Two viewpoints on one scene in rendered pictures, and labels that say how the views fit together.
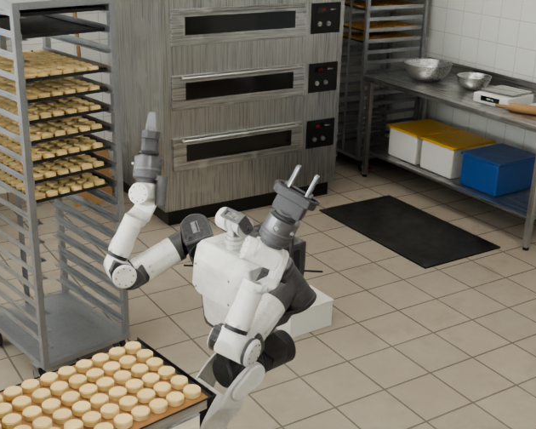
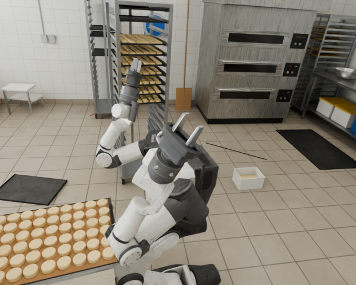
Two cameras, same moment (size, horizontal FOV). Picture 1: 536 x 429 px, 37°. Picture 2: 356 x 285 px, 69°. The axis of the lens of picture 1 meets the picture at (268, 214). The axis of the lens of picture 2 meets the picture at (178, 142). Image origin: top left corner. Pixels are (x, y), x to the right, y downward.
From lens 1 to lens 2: 1.46 m
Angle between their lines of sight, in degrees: 20
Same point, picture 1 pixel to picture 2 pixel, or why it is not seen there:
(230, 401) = (152, 253)
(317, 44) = (291, 54)
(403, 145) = (324, 107)
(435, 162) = (339, 118)
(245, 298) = (128, 215)
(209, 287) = not seen: hidden behind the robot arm
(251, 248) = (138, 176)
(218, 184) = (231, 110)
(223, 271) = not seen: hidden behind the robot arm
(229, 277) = not seen: hidden behind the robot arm
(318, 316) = (255, 183)
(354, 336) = (271, 197)
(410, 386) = (292, 235)
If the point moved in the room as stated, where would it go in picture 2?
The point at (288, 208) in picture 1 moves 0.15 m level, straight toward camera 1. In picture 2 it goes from (170, 152) to (140, 182)
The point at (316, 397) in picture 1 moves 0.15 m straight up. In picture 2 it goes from (240, 227) to (243, 215)
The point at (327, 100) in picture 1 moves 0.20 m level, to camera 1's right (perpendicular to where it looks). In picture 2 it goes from (291, 81) to (304, 82)
